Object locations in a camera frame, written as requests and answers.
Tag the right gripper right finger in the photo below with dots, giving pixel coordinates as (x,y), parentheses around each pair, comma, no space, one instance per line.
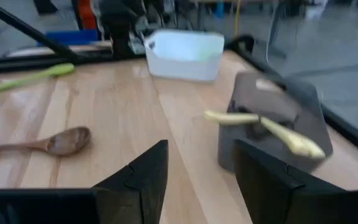
(259,186)

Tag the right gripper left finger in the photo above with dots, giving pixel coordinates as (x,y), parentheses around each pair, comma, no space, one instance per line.
(141,193)

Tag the dark wooden spoon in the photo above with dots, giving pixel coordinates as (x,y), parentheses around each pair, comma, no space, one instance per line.
(64,143)

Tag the grey plastic bin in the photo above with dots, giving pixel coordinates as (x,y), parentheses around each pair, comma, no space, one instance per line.
(291,99)

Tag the white plastic bin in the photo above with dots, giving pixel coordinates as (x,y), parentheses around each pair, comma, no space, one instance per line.
(182,62)

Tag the green silicone spoon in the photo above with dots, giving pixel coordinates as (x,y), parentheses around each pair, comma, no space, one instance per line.
(54,70)

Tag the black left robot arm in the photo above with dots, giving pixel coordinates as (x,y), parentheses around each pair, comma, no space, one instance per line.
(120,28)

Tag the grey metal furniture leg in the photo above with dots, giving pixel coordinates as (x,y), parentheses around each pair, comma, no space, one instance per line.
(275,25)

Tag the blue plastic bin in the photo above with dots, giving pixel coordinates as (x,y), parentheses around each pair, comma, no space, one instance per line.
(70,36)

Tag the orange object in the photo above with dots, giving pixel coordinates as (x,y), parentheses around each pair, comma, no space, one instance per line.
(87,14)

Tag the black table frame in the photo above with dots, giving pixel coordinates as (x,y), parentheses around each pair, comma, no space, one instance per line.
(26,28)

